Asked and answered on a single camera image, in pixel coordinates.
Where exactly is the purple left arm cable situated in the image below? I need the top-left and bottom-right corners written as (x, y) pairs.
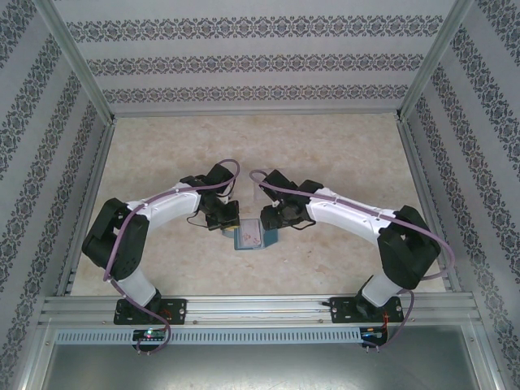
top-left (103, 158), bottom-right (241, 357)

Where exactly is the aluminium frame side rail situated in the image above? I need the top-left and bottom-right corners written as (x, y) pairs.
top-left (54, 117), bottom-right (119, 297)
top-left (396, 115), bottom-right (464, 293)

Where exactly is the aluminium frame post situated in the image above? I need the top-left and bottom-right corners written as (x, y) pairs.
top-left (36, 0), bottom-right (117, 123)
top-left (397, 0), bottom-right (477, 123)

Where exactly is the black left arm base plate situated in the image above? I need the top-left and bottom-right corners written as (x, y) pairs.
top-left (112, 298), bottom-right (189, 327)

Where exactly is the aluminium mounting rail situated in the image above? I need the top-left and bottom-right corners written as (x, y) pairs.
top-left (38, 294), bottom-right (479, 328)

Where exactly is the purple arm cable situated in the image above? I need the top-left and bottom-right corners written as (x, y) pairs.
top-left (248, 169), bottom-right (454, 353)
top-left (103, 158), bottom-right (241, 357)

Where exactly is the teal leather card holder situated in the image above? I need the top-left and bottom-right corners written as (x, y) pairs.
top-left (221, 218), bottom-right (280, 252)

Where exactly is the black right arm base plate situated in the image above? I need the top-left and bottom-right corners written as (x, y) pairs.
top-left (329, 296), bottom-right (404, 325)

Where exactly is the grey slotted cable duct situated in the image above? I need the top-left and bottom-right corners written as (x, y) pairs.
top-left (54, 327), bottom-right (362, 345)

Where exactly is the grey metal sheet panel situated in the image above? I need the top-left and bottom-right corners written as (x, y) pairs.
top-left (38, 343), bottom-right (503, 390)

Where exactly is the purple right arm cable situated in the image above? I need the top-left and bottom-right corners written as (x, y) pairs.
top-left (248, 169), bottom-right (454, 353)

